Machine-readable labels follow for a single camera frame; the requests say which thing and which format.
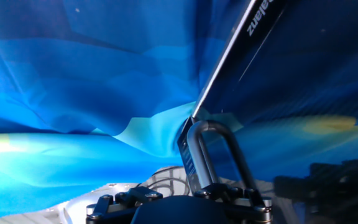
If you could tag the silver microwave body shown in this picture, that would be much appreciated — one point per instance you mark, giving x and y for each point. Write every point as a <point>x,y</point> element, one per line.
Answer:
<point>185,152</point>

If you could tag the dark glass microwave door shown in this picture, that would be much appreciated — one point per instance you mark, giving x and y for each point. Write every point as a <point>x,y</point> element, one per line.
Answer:
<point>291,77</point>

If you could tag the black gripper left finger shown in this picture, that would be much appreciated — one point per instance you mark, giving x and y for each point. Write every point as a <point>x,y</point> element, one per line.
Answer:
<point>102,202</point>

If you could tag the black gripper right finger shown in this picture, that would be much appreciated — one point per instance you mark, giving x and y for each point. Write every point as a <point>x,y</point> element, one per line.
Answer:
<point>216,189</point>

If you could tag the blue mountain print cloth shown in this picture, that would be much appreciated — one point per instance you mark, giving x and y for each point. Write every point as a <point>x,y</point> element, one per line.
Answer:
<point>73,93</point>

